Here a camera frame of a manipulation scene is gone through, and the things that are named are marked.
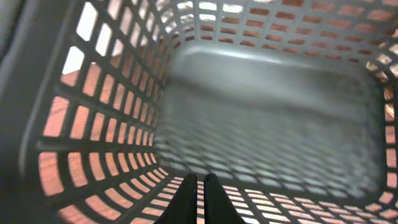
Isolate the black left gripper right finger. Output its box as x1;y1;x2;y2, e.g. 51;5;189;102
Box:
204;173;246;224

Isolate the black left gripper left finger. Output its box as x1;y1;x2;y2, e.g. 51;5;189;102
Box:
154;174;198;224

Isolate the grey plastic lattice basket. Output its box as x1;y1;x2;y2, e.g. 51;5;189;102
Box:
1;0;397;223

